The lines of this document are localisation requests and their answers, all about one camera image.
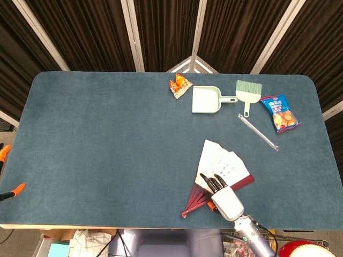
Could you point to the mint green dustpan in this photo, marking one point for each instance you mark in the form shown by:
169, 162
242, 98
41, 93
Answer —
205, 100

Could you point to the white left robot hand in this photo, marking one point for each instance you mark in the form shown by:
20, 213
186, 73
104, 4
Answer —
5, 153

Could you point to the red-ribbed paper folding fan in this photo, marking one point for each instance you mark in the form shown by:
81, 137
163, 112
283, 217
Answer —
219, 158

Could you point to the white checked cloth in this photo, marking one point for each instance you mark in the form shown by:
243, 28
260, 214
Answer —
88, 243

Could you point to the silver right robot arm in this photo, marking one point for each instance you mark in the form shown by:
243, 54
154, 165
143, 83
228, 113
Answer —
253, 237

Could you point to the red and white ball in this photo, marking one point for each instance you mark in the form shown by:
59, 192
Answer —
302, 250

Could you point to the brown cardboard box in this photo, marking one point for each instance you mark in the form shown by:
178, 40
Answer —
57, 235

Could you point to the teal box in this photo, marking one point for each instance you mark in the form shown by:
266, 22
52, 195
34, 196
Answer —
57, 250

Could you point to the white partition frame post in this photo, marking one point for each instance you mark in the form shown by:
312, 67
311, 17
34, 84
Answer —
198, 29
132, 34
278, 34
40, 34

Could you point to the mint green hand brush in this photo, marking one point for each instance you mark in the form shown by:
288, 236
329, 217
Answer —
247, 95

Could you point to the blue felt table mat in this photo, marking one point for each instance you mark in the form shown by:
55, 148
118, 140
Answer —
107, 147

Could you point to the clear wrapped straw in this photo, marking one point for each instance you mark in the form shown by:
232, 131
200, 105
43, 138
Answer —
258, 132

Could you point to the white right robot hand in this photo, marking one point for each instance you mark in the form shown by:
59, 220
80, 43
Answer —
226, 202

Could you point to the grey robot torso base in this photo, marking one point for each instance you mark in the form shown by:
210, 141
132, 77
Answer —
160, 243

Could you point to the dark brown pleated curtain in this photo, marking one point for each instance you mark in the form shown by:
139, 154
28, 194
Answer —
166, 32

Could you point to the crumpled orange snack wrapper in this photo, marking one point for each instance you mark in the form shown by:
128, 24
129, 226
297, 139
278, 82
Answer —
180, 85

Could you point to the blue biscuit snack bag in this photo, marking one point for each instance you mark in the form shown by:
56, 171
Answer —
281, 112

